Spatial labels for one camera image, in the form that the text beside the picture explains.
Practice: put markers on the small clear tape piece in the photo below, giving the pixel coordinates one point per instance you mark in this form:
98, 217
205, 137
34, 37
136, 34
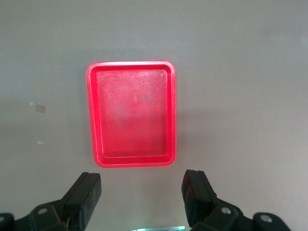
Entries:
34, 103
42, 142

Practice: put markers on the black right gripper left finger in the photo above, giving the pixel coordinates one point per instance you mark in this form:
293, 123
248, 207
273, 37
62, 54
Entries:
79, 199

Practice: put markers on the brown square table sticker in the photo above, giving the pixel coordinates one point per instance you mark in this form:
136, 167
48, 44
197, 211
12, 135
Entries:
41, 108

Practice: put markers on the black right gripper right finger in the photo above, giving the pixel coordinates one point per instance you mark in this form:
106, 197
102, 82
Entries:
199, 199

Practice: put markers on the red plastic tray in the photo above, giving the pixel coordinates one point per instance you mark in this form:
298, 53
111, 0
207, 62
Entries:
132, 115

